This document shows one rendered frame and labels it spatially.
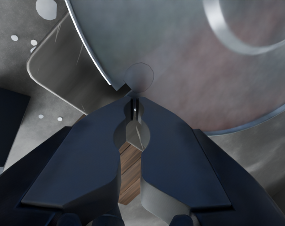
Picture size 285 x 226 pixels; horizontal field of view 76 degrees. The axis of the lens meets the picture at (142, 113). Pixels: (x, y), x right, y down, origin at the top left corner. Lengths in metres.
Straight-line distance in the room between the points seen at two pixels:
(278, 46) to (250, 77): 0.03
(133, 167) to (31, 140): 0.58
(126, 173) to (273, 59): 0.76
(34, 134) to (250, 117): 1.03
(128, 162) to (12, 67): 0.64
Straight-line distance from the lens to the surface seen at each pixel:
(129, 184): 0.94
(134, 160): 0.83
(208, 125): 0.19
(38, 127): 1.09
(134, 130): 0.15
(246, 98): 0.20
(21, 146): 1.18
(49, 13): 0.25
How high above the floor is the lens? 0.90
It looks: 53 degrees down
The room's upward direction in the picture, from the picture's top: 147 degrees clockwise
